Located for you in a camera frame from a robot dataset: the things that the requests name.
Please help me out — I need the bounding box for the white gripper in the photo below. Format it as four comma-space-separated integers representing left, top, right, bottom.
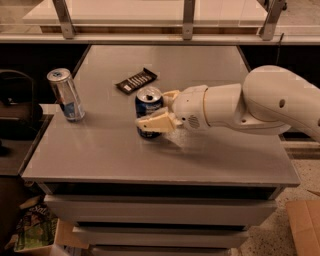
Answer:
135, 85, 209, 133

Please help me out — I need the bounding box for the blue pepsi can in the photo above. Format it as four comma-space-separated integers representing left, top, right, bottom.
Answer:
134, 86, 165, 139

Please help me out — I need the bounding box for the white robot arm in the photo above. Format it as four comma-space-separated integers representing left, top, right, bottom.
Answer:
136, 65, 320, 142

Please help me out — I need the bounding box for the silver blue energy drink can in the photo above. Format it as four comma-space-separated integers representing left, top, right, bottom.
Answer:
47, 68, 85, 122

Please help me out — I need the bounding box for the dark chocolate bar wrapper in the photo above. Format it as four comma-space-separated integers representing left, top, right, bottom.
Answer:
116, 68, 157, 95

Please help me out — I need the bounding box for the metal railing with glass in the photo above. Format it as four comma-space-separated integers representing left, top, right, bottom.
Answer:
0, 0, 320, 46

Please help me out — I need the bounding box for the grey drawer cabinet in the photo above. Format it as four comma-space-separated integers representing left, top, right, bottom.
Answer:
23, 46, 299, 256

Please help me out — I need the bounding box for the black chair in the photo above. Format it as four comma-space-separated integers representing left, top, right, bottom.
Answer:
0, 69, 43, 155

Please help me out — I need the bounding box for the cardboard box with snack bags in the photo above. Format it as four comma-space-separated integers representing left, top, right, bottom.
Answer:
2, 196, 89, 256

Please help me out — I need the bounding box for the cardboard box right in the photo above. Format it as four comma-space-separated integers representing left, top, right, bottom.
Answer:
286, 200, 320, 256

